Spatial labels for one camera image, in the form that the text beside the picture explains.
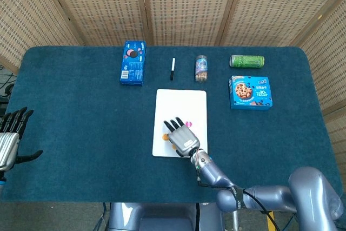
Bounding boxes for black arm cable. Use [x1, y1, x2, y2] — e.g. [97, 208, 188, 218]
[196, 176, 282, 231]

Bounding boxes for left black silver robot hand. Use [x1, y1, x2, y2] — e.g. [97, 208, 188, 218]
[0, 107, 44, 172]

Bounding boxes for metal table leg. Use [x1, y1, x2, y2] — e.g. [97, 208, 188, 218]
[231, 210, 240, 231]

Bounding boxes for woven bamboo folding screen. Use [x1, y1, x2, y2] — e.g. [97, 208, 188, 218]
[0, 0, 346, 177]

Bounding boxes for dark blue Oreo box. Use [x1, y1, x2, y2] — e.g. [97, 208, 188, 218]
[119, 40, 147, 87]

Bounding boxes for dark blue table cloth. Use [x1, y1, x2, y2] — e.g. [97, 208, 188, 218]
[0, 46, 344, 203]

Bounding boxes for white magnetic board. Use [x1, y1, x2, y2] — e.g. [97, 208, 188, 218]
[152, 88, 209, 160]

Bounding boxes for black floor cables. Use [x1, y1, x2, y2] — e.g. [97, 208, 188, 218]
[0, 64, 16, 118]

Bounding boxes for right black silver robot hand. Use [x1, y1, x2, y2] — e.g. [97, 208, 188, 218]
[163, 116, 201, 159]

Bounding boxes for blue-grey robot torso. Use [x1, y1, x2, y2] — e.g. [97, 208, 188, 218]
[107, 202, 225, 231]

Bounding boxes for clear snack jar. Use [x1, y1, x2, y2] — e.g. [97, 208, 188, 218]
[194, 55, 209, 83]

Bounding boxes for light blue cookie box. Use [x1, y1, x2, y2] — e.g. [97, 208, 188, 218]
[229, 76, 273, 111]

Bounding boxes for green drink can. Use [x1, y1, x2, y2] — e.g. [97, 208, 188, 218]
[229, 55, 265, 69]

